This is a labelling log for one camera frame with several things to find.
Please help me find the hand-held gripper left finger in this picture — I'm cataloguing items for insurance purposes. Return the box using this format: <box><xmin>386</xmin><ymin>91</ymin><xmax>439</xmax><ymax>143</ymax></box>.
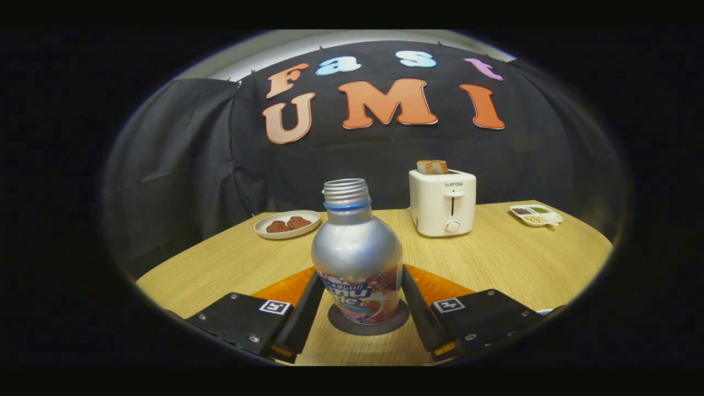
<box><xmin>187</xmin><ymin>271</ymin><xmax>325</xmax><ymax>364</ymax></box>

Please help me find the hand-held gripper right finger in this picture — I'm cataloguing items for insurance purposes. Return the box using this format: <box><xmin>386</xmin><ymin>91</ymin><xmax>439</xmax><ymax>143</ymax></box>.
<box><xmin>401</xmin><ymin>266</ymin><xmax>542</xmax><ymax>362</ymax></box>

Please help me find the dark brown round coaster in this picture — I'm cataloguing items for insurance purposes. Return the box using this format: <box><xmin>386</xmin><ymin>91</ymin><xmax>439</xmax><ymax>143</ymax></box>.
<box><xmin>328</xmin><ymin>299</ymin><xmax>411</xmax><ymax>337</ymax></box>

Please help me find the silver juice bottle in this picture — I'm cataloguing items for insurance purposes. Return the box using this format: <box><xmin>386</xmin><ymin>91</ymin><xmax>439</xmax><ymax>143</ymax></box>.
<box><xmin>311</xmin><ymin>178</ymin><xmax>404</xmax><ymax>326</ymax></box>

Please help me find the wooden table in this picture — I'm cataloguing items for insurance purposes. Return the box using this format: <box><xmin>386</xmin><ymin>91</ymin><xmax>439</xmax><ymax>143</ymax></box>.
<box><xmin>136</xmin><ymin>200</ymin><xmax>614</xmax><ymax>366</ymax></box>

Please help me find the white oval plate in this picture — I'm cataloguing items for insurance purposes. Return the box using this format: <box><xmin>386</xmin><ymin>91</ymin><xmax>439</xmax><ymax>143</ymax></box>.
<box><xmin>254</xmin><ymin>210</ymin><xmax>321</xmax><ymax>240</ymax></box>

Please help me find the white toaster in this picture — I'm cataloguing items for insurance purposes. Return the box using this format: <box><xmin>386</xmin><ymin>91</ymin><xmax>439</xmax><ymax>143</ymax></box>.
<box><xmin>409</xmin><ymin>169</ymin><xmax>477</xmax><ymax>238</ymax></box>

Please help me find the white divided condiment tray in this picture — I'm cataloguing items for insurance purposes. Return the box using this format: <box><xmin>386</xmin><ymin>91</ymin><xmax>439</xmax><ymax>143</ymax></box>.
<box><xmin>509</xmin><ymin>204</ymin><xmax>564</xmax><ymax>228</ymax></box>

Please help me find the black backdrop cloth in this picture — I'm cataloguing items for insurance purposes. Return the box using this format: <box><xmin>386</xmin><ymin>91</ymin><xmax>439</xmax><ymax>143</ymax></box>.
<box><xmin>104</xmin><ymin>40</ymin><xmax>628</xmax><ymax>281</ymax></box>

